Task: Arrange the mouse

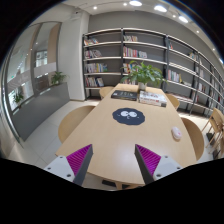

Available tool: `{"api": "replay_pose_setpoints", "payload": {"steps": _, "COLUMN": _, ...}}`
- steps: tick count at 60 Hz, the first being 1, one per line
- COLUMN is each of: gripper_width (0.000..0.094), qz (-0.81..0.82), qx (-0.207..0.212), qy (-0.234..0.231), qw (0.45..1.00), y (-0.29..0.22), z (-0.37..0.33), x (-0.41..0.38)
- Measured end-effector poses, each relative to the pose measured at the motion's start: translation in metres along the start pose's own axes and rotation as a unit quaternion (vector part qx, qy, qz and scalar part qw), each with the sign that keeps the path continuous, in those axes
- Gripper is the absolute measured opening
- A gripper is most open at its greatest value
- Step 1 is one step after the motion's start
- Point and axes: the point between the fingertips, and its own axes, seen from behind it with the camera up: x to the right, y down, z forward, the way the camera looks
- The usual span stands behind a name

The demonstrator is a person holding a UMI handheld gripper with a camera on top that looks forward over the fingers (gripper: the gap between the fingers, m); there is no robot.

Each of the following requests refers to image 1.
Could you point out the wooden chair near right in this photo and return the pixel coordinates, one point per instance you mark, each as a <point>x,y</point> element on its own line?
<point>195,136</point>

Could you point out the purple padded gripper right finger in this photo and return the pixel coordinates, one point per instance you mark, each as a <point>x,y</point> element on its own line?
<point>153,166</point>

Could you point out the wooden chair far left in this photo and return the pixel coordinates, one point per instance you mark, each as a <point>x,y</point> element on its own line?
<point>105,90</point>

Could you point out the wooden chair near left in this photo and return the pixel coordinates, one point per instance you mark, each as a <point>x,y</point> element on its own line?
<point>71,121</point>

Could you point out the wooden chair far right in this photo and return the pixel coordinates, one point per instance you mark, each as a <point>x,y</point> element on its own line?
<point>175,102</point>

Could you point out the green potted plant on table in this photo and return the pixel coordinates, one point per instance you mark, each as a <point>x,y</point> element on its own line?
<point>143,74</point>

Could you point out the grey metal bookshelf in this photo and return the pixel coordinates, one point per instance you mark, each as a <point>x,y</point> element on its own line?
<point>193,77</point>

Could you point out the white stacked books on table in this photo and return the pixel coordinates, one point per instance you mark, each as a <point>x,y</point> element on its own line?
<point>152,99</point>

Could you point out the dark round cartoon mouse pad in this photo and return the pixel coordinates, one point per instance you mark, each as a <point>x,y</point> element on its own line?
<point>128,116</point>

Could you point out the white computer mouse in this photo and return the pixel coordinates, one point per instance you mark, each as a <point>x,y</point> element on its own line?
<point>176,133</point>

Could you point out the wooden chair by shelf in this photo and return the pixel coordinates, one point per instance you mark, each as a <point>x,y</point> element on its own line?
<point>216,121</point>

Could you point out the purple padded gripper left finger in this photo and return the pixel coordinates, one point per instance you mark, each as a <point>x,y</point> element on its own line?
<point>72,167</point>

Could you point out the black book on table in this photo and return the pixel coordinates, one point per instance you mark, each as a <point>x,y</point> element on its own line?
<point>126,95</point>

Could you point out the potted plant on grey counter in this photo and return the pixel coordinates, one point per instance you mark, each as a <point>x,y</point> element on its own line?
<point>58,78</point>

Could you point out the potted plant by window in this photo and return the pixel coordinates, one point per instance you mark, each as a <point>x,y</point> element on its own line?
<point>17,98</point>

